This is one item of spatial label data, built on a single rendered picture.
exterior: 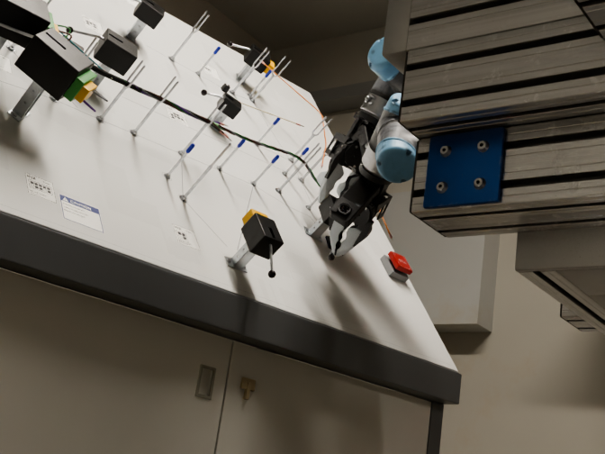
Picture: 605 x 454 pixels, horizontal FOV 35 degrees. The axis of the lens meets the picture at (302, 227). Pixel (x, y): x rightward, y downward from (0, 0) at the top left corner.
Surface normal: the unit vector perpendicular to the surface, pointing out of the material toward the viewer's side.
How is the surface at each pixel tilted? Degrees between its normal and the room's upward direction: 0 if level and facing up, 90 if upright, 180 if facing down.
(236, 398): 90
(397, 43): 90
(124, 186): 53
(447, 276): 90
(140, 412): 90
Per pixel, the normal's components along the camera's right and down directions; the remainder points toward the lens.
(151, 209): 0.63, -0.67
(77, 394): 0.69, -0.13
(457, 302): -0.58, -0.33
